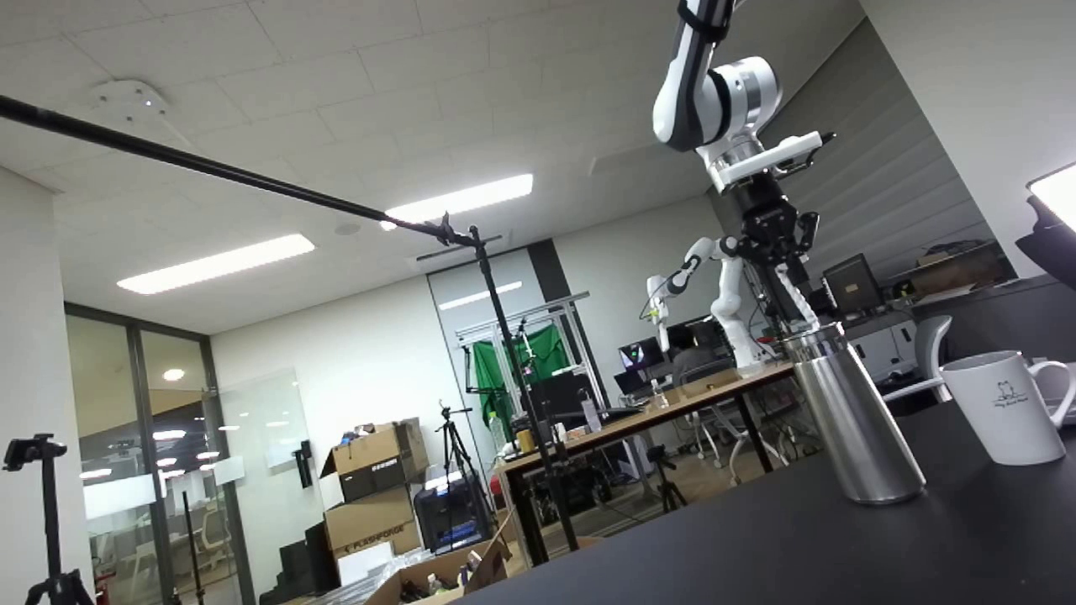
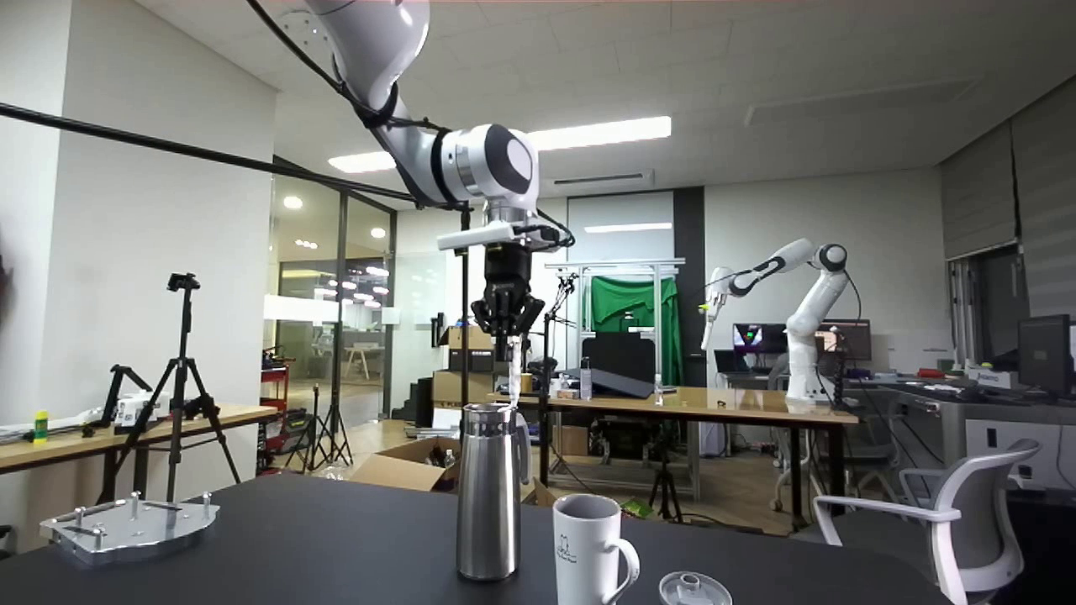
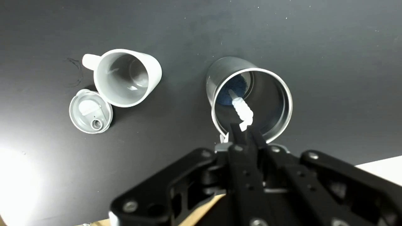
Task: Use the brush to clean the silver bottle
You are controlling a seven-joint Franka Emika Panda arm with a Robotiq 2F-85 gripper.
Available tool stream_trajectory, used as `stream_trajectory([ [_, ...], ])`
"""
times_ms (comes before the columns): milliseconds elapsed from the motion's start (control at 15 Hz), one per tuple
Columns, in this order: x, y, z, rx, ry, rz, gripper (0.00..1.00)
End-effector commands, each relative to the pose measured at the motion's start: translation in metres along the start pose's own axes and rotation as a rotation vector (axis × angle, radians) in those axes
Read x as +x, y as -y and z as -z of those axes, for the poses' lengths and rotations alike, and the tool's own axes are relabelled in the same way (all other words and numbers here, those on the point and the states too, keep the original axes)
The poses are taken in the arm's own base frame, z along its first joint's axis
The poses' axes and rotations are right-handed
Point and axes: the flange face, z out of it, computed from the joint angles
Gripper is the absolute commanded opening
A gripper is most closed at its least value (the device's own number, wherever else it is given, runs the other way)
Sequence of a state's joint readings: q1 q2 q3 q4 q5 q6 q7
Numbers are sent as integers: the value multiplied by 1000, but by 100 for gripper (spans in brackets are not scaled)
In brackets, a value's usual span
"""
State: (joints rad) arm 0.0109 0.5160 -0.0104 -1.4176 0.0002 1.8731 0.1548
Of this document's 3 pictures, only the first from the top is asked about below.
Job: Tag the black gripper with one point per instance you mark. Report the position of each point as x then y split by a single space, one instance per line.
771 223

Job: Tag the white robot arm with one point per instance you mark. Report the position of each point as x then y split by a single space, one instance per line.
718 94

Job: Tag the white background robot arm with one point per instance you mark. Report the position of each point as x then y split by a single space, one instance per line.
732 306

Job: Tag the silver metal bottle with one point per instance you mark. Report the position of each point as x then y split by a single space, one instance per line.
860 426

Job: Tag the black computer monitor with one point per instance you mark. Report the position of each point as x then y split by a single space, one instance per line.
852 286

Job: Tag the long wooden table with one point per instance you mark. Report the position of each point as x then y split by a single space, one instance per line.
673 406

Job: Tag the small black floor tripod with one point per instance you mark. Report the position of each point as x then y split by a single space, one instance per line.
667 481

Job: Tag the white ceramic mug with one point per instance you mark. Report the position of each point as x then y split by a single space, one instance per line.
1004 407

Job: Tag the green cloth backdrop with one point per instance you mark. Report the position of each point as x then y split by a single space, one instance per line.
542 355

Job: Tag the black studio light panel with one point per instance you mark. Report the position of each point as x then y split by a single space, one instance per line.
1054 231

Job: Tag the rectangular ceiling light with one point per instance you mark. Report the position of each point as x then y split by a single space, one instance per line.
458 201
217 263

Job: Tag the brown cardboard box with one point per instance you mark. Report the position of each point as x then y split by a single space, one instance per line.
372 523
376 455

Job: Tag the open cardboard box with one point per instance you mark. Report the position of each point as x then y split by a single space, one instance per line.
443 573

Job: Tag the black boom pole stand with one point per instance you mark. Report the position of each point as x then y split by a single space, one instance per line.
224 169

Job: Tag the black camera tripod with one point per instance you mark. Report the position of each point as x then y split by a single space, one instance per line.
48 524

